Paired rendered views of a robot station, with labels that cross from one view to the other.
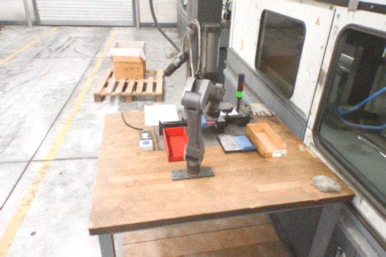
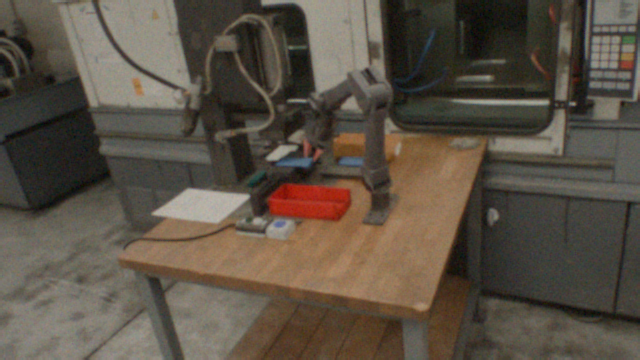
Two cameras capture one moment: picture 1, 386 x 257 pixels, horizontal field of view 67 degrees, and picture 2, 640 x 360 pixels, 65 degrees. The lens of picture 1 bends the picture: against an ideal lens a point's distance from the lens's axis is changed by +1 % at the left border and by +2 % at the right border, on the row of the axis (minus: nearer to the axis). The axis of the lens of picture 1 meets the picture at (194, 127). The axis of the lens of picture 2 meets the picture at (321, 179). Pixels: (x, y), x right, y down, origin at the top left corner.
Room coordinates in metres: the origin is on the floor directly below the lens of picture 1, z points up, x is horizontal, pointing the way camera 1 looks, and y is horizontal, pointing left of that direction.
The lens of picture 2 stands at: (0.32, 1.21, 1.67)
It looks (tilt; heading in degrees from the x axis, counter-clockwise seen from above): 24 degrees down; 310
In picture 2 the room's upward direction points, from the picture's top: 8 degrees counter-clockwise
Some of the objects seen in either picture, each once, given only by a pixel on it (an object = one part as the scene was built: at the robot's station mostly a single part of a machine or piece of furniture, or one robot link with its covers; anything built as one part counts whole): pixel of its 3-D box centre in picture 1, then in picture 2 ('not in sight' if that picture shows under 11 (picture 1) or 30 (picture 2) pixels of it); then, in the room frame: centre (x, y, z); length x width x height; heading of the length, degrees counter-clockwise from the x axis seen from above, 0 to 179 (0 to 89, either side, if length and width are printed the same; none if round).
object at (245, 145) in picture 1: (244, 141); (358, 158); (1.34, -0.27, 0.93); 0.15 x 0.07 x 0.03; 16
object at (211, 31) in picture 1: (208, 52); (272, 59); (1.51, -0.06, 1.37); 0.11 x 0.09 x 0.30; 103
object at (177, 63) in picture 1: (178, 61); (194, 104); (1.75, 0.12, 1.25); 0.19 x 0.07 x 0.19; 103
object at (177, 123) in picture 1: (175, 125); (269, 190); (1.47, 0.11, 0.95); 0.15 x 0.03 x 0.10; 103
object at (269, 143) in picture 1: (265, 139); (366, 147); (1.38, -0.39, 0.93); 0.25 x 0.13 x 0.08; 13
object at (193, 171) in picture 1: (192, 167); (380, 198); (1.08, 0.00, 0.94); 0.20 x 0.07 x 0.08; 103
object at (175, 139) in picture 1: (177, 143); (309, 201); (1.30, 0.09, 0.93); 0.25 x 0.12 x 0.06; 13
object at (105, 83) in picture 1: (132, 83); not in sight; (4.55, 1.07, 0.07); 1.20 x 1.00 x 0.14; 6
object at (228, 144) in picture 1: (235, 143); (349, 167); (1.36, -0.23, 0.91); 0.17 x 0.16 x 0.02; 103
